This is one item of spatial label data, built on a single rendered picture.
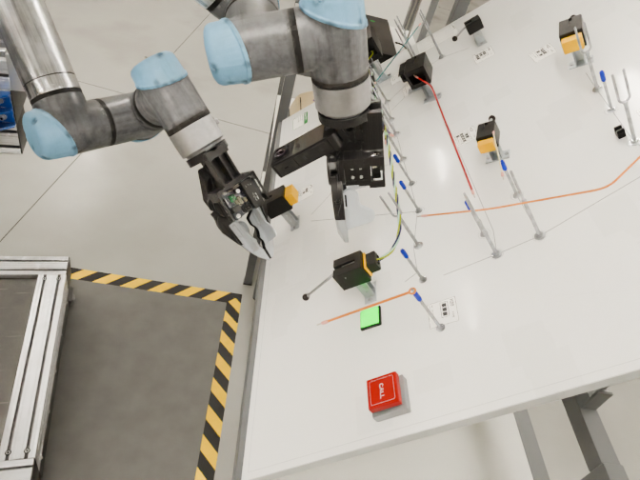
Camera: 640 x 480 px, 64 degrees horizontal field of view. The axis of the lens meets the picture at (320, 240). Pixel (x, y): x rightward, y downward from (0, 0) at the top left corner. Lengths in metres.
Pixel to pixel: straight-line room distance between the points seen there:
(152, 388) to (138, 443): 0.21
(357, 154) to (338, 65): 0.14
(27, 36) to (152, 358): 1.42
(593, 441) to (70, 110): 1.01
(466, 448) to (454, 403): 0.41
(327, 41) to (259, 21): 0.08
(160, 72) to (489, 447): 0.95
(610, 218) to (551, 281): 0.13
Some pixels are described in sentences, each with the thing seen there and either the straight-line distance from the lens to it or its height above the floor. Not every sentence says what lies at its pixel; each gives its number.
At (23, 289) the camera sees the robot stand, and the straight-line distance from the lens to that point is 2.06.
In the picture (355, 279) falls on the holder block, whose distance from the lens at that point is 0.90.
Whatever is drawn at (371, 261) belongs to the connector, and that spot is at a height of 1.14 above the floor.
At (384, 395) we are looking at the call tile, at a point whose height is 1.10.
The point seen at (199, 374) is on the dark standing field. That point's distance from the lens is 2.04.
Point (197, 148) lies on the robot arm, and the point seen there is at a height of 1.28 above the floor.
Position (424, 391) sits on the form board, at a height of 1.11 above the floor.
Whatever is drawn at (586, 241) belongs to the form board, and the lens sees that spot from 0.87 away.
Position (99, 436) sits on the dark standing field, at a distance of 1.93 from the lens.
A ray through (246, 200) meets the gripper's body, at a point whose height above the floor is 1.21.
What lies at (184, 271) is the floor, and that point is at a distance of 2.36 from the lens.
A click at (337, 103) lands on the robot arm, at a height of 1.43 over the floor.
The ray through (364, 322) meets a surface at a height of 1.05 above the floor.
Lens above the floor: 1.72
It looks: 41 degrees down
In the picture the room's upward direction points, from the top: 18 degrees clockwise
